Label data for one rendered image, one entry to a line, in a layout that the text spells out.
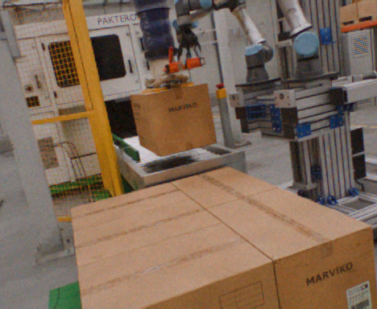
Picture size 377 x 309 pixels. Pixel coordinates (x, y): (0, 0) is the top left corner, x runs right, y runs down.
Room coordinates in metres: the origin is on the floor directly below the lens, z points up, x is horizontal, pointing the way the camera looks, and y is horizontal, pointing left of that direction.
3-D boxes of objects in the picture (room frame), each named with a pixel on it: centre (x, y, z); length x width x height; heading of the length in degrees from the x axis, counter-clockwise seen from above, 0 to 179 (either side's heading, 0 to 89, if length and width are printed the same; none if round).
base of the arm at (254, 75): (2.54, -0.51, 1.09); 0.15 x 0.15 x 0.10
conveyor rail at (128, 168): (3.39, 0.65, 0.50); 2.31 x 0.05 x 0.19; 17
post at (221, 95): (3.07, -0.32, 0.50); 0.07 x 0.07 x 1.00; 17
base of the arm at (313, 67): (2.08, -0.70, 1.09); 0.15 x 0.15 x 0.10
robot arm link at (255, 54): (2.54, -0.52, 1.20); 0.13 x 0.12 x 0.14; 143
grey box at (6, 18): (2.81, 1.08, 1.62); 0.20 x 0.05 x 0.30; 17
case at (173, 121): (2.71, 0.10, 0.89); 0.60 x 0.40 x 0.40; 18
